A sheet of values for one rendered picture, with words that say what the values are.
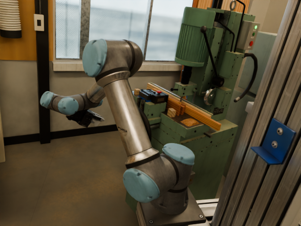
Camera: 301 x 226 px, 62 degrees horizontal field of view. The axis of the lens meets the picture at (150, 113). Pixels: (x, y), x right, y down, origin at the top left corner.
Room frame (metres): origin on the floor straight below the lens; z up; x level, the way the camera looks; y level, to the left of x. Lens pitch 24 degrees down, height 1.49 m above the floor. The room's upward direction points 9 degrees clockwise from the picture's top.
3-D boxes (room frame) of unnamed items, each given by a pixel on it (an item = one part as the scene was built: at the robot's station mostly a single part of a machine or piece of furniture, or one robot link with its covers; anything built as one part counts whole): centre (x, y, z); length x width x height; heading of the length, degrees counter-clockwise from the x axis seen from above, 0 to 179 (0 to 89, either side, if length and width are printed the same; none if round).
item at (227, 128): (1.58, -0.27, 0.76); 0.57 x 0.45 x 0.09; 132
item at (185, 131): (1.48, -0.05, 0.87); 0.61 x 0.30 x 0.06; 42
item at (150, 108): (1.42, 0.01, 0.91); 0.15 x 0.14 x 0.09; 42
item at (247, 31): (1.61, -0.51, 1.40); 0.10 x 0.06 x 0.16; 132
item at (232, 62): (1.53, -0.44, 1.23); 0.09 x 0.08 x 0.15; 132
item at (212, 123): (1.49, -0.19, 0.92); 0.60 x 0.02 x 0.04; 42
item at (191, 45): (1.50, -0.18, 1.35); 0.18 x 0.18 x 0.31
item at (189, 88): (1.51, -0.20, 1.03); 0.14 x 0.07 x 0.09; 132
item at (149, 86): (1.57, -0.15, 0.92); 0.60 x 0.02 x 0.05; 42
